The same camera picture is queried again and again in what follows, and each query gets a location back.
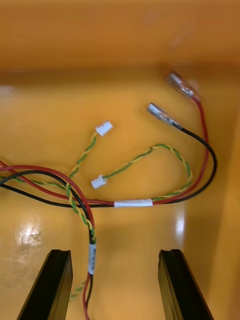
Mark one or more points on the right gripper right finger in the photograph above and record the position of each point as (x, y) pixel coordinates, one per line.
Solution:
(180, 287)

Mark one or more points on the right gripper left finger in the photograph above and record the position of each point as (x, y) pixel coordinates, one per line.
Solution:
(47, 287)

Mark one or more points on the yellow-orange plastic bin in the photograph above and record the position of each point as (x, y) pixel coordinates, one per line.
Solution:
(125, 37)

